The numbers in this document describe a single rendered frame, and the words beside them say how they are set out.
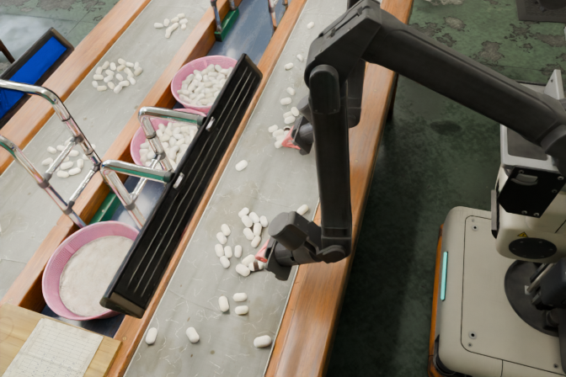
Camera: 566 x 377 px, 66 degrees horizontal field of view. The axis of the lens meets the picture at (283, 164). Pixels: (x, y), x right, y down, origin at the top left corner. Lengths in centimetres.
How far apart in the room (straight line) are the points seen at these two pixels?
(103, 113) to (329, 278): 97
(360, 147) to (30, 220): 97
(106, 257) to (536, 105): 104
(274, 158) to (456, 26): 209
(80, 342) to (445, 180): 170
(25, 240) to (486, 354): 140
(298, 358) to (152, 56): 123
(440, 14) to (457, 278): 203
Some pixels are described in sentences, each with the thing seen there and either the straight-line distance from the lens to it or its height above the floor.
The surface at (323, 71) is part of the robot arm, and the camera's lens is 58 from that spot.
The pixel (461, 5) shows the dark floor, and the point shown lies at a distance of 336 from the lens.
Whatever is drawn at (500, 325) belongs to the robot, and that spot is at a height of 28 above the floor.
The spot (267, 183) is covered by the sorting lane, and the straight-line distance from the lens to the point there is 125.
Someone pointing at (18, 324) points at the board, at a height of 78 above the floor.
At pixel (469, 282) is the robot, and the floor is 28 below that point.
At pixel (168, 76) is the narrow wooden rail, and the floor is 76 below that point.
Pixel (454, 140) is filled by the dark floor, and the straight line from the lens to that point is 240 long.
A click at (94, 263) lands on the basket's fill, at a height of 74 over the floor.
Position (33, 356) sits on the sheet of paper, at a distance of 119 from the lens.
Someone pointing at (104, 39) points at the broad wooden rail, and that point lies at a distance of 192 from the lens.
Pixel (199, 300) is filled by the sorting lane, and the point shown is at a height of 74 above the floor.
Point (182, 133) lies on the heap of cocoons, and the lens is 145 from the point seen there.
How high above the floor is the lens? 175
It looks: 52 degrees down
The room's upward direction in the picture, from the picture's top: 8 degrees counter-clockwise
